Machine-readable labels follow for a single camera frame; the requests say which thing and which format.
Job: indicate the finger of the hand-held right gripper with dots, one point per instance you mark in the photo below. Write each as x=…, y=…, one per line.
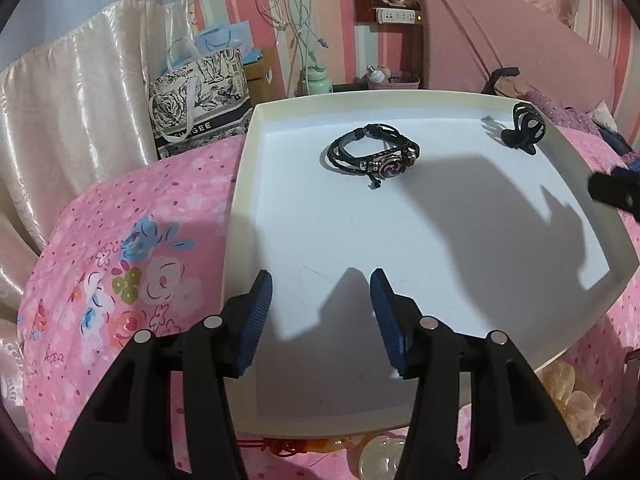
x=607, y=190

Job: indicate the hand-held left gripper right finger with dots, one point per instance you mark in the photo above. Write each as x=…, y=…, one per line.
x=387, y=315

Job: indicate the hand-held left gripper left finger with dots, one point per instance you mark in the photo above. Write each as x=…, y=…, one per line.
x=255, y=317

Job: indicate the white rectangular tray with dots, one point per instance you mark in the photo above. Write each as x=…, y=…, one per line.
x=350, y=240

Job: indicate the red knot ornament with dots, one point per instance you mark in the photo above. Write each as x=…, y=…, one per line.
x=275, y=446

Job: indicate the cream flower hair clip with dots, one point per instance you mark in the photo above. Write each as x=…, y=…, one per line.
x=575, y=400

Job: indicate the pile of clothes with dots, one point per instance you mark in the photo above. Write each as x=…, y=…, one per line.
x=575, y=115

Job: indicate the pink floral blanket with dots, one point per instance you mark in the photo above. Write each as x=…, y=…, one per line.
x=125, y=240

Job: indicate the pink padded headboard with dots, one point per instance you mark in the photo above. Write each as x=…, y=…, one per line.
x=500, y=25

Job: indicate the black white floral gift bag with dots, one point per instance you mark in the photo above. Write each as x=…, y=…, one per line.
x=200, y=95

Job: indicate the pink plastic basket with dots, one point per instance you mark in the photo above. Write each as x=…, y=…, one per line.
x=400, y=82

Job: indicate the brown cardboard box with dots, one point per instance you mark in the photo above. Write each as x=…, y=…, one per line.
x=262, y=77

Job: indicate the green bottle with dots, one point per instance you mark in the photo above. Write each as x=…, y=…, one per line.
x=317, y=80

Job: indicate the white power strip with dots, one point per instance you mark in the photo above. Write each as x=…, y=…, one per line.
x=397, y=16

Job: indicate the cream satin curtain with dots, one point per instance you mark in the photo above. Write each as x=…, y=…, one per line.
x=75, y=110

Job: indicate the light blue paper bag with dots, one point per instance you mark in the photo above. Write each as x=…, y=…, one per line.
x=225, y=35

